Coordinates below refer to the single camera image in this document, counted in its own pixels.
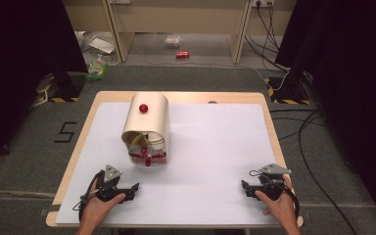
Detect clear plastic container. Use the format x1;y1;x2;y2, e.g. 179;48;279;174
164;34;184;49

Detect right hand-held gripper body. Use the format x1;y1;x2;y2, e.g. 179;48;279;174
256;164;292;201

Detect long black floor cable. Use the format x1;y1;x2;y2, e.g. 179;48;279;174
298;109;360;235

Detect white table sheet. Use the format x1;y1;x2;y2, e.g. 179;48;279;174
56;101;284;226

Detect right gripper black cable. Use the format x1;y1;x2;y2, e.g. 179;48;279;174
249;168;301;219

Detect white wall socket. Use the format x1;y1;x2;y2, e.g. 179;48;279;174
252;0;275;8

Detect cream box with red knob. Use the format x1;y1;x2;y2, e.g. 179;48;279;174
120;91;171;152

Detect beige wooden desk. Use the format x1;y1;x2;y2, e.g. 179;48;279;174
62;0;298;66

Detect green plastic bag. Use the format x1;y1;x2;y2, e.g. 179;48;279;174
84;53;110;81

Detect person's right hand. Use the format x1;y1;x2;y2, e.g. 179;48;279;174
255;175;298;227

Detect black stand base striped tape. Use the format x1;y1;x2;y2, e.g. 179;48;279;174
32;71;86;105
263;70;313;106

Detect clear plastic packaging pile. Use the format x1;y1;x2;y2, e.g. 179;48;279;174
74;30;119;65

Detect person's left hand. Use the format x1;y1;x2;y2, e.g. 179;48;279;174
83;181;127;227

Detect black curtain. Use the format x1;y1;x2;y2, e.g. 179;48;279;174
0;0;89;170
274;0;376;233

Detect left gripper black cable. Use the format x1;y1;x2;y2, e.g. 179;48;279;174
72;171;103;223

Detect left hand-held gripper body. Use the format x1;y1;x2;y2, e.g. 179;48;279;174
94;164;126;204

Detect black socket cables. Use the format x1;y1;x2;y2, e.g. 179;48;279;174
244;1;290;73

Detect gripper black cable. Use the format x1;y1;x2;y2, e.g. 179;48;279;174
72;171;103;223
249;168;301;219

